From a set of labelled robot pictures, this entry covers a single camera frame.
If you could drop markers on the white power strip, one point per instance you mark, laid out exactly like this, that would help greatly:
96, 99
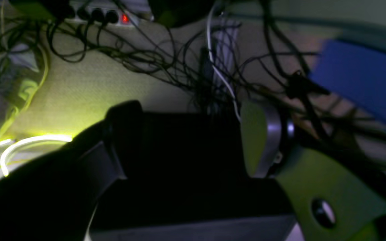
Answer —
99, 15

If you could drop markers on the blue object at right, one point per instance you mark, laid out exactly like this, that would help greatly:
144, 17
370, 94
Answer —
355, 72

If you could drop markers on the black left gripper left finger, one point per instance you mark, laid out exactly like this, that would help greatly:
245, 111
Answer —
53, 197

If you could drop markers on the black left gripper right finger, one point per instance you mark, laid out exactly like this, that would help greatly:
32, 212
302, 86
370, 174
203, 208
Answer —
336, 195

